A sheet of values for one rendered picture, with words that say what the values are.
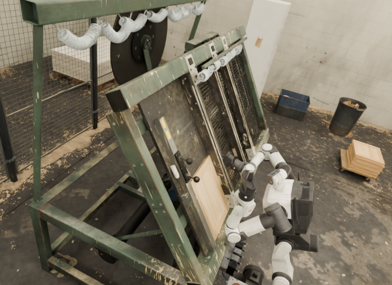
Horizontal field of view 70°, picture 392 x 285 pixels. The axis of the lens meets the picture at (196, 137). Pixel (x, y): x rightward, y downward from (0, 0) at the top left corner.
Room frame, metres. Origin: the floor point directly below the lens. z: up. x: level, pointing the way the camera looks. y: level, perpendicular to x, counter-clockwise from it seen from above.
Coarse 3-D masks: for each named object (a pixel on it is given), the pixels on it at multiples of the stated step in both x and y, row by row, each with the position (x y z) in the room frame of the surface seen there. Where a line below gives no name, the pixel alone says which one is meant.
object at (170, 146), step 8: (160, 120) 1.33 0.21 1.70; (160, 128) 1.32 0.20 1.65; (168, 128) 1.36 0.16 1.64; (160, 136) 1.32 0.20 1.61; (168, 144) 1.30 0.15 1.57; (168, 152) 1.30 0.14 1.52; (176, 168) 1.28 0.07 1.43; (184, 184) 1.26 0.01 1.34; (192, 192) 1.28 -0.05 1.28; (192, 200) 1.24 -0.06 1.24; (192, 208) 1.24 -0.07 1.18; (200, 208) 1.26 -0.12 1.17; (200, 216) 1.23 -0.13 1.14; (200, 224) 1.22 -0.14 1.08; (208, 232) 1.22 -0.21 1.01; (208, 240) 1.20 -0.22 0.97; (208, 248) 1.19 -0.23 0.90
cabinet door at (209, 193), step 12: (204, 168) 1.53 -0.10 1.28; (192, 180) 1.36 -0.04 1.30; (204, 180) 1.47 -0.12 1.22; (216, 180) 1.60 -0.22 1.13; (204, 192) 1.41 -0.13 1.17; (216, 192) 1.54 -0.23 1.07; (204, 204) 1.35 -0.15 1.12; (216, 204) 1.47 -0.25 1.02; (216, 216) 1.41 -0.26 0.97; (216, 228) 1.34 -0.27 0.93
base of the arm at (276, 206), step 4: (272, 204) 1.26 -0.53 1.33; (276, 204) 1.22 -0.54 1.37; (264, 208) 1.24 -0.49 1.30; (268, 208) 1.21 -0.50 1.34; (272, 208) 1.18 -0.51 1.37; (276, 208) 1.18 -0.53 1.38; (268, 212) 1.18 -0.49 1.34; (272, 212) 1.17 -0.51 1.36; (288, 228) 1.12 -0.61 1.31; (276, 232) 1.13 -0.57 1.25; (280, 232) 1.11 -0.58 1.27; (284, 232) 1.10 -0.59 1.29
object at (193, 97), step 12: (192, 60) 1.81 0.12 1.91; (192, 72) 1.74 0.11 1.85; (192, 84) 1.73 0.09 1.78; (192, 96) 1.73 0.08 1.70; (192, 108) 1.72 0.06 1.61; (204, 120) 1.70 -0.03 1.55; (204, 132) 1.69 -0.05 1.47; (204, 144) 1.68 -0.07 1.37; (216, 144) 1.72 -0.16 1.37; (216, 156) 1.65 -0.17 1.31; (216, 168) 1.65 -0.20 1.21; (228, 180) 1.66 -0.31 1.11; (228, 192) 1.61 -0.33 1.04; (228, 204) 1.60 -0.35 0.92
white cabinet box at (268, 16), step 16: (256, 0) 5.39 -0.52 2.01; (272, 0) 5.56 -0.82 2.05; (256, 16) 5.37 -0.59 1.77; (272, 16) 5.30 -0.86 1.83; (256, 32) 5.35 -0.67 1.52; (272, 32) 5.27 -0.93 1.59; (256, 48) 5.33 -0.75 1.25; (272, 48) 5.25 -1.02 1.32; (256, 64) 5.30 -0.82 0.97; (256, 80) 5.28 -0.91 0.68
